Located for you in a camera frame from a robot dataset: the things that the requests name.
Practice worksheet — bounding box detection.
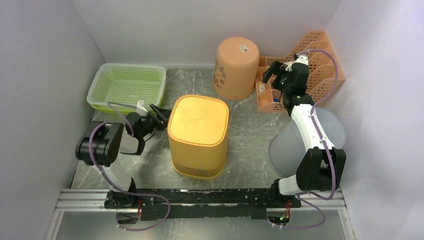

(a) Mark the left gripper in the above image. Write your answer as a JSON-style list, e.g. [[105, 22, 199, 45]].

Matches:
[[138, 103, 179, 138]]

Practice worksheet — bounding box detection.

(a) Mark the yellow slotted waste basket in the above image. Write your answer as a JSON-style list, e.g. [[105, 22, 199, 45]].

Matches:
[[167, 94, 230, 180]]

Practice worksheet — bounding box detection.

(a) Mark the peach capybara plastic bucket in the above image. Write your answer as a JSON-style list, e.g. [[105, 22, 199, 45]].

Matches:
[[212, 37, 260, 100]]

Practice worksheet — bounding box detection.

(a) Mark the green plastic basin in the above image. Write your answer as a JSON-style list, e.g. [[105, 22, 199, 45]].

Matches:
[[90, 104, 136, 116]]

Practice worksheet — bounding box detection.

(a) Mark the white perforated basket tray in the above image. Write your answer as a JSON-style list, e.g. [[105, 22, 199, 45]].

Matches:
[[86, 63, 167, 106]]

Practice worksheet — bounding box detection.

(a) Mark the grey plastic bucket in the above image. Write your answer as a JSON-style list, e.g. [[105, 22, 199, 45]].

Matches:
[[268, 107, 347, 178]]

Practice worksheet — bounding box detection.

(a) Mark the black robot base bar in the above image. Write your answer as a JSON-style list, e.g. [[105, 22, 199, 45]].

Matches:
[[103, 187, 302, 221]]

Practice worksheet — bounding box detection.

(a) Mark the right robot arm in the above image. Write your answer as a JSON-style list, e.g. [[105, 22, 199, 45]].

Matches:
[[262, 56, 347, 207]]

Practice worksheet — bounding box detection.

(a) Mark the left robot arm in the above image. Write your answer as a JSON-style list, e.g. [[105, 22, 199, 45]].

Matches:
[[75, 104, 171, 208]]

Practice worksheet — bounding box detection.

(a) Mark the peach plastic desk organizer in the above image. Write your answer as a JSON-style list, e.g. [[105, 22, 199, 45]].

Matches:
[[255, 30, 337, 114]]

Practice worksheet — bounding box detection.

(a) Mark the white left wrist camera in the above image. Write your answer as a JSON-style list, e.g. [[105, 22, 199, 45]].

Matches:
[[136, 99, 149, 117]]

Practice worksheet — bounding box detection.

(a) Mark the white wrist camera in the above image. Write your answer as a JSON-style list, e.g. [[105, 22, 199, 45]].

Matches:
[[136, 99, 149, 117], [285, 54, 309, 72]]

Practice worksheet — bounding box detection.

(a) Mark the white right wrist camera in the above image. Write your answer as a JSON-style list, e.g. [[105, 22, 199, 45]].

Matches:
[[285, 54, 309, 72]]

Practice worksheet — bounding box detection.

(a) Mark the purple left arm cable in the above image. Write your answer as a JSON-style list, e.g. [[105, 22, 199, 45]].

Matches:
[[88, 101, 172, 233]]

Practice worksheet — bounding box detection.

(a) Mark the aluminium rail frame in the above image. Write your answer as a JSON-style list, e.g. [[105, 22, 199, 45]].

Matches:
[[45, 188, 355, 240]]

